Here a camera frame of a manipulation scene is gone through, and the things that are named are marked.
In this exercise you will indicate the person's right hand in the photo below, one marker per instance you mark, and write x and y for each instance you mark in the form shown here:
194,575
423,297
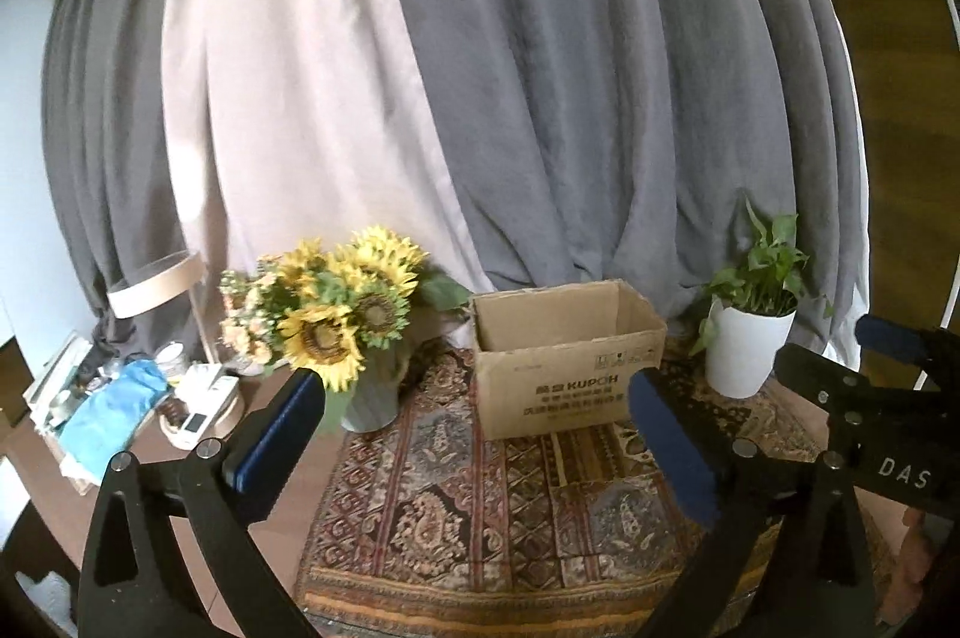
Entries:
921,559

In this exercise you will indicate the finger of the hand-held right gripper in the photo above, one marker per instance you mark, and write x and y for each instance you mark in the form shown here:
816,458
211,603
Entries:
889,338
840,394

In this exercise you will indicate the yellow sunflower bouquet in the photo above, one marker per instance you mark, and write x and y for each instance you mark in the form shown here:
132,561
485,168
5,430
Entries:
322,338

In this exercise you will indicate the green leafy plant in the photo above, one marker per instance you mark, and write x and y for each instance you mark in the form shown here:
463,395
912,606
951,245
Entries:
765,289

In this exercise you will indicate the blue cloth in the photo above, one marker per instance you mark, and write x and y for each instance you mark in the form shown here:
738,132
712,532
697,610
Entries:
112,413

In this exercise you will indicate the white remote control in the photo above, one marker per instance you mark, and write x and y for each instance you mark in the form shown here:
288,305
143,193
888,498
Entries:
225,420

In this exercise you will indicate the beige curtain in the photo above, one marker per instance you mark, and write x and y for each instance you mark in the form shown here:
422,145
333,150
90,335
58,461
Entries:
300,83

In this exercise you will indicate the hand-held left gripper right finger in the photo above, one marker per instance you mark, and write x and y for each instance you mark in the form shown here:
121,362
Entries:
675,450

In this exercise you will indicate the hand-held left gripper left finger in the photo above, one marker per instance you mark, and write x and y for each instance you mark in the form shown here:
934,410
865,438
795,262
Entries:
281,435

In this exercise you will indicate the white ribbed plant pot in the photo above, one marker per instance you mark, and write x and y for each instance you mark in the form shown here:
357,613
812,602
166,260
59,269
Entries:
742,353

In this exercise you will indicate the grey curtain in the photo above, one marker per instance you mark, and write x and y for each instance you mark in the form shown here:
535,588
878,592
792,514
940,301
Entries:
600,83
112,158

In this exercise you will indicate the grey ribbed vase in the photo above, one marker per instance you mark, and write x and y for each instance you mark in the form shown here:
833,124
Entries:
371,405

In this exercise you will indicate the patterned brown table rug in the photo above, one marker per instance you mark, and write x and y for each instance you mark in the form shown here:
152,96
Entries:
465,518

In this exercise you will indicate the white plastic box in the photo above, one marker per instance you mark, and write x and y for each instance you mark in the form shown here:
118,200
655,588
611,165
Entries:
210,387

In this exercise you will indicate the brown cardboard box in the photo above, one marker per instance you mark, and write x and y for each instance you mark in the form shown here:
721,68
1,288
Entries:
555,398

